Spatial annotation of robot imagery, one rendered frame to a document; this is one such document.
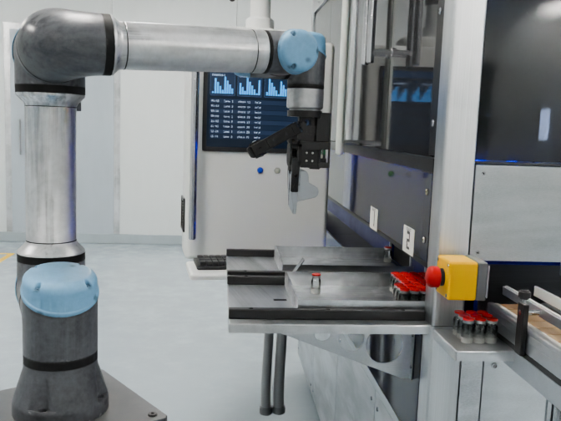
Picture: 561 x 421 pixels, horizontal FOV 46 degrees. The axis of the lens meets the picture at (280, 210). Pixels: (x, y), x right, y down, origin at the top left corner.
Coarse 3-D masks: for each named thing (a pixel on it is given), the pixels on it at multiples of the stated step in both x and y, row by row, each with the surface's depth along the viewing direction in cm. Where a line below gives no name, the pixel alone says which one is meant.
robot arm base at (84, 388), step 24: (24, 360) 104; (96, 360) 107; (24, 384) 103; (48, 384) 102; (72, 384) 103; (96, 384) 106; (24, 408) 102; (48, 408) 102; (72, 408) 102; (96, 408) 105
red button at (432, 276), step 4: (428, 268) 122; (432, 268) 122; (436, 268) 122; (428, 272) 122; (432, 272) 121; (436, 272) 121; (440, 272) 121; (428, 276) 122; (432, 276) 121; (436, 276) 121; (440, 276) 121; (428, 280) 122; (432, 280) 121; (436, 280) 121; (440, 280) 121; (428, 284) 122; (432, 284) 121; (436, 284) 121; (440, 284) 121
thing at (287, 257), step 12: (276, 252) 185; (288, 252) 193; (300, 252) 193; (312, 252) 194; (324, 252) 194; (336, 252) 194; (348, 252) 194; (360, 252) 195; (372, 252) 195; (288, 264) 167; (312, 264) 184; (324, 264) 185; (336, 264) 186; (348, 264) 186; (360, 264) 187; (372, 264) 187; (384, 264) 188
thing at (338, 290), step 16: (288, 272) 159; (304, 272) 159; (320, 272) 160; (336, 272) 160; (352, 272) 160; (368, 272) 161; (288, 288) 151; (304, 288) 156; (336, 288) 158; (352, 288) 158; (368, 288) 159; (384, 288) 159; (304, 304) 134; (320, 304) 134; (336, 304) 134; (352, 304) 135; (368, 304) 135; (384, 304) 135; (400, 304) 136; (416, 304) 136
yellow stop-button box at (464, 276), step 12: (444, 264) 122; (456, 264) 119; (468, 264) 119; (480, 264) 119; (444, 276) 121; (456, 276) 119; (468, 276) 120; (480, 276) 120; (444, 288) 121; (456, 288) 120; (468, 288) 120; (480, 288) 120; (468, 300) 120; (480, 300) 120
